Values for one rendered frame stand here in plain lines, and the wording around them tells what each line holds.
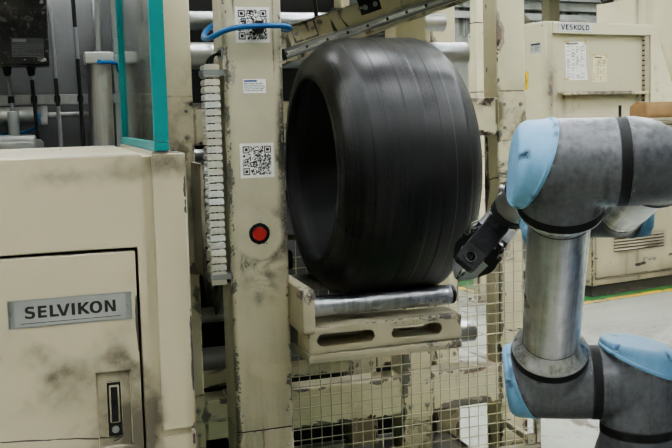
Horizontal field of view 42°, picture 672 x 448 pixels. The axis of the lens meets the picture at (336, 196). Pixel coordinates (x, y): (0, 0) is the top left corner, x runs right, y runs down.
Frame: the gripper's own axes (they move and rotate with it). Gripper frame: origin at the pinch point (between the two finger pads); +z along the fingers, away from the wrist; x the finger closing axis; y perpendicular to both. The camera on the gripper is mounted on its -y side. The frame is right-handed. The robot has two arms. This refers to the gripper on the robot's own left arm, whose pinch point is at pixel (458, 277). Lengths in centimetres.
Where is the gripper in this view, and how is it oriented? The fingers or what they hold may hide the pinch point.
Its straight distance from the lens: 182.0
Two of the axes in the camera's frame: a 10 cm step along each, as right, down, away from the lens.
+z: -3.6, 6.4, 6.8
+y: 5.2, -4.7, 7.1
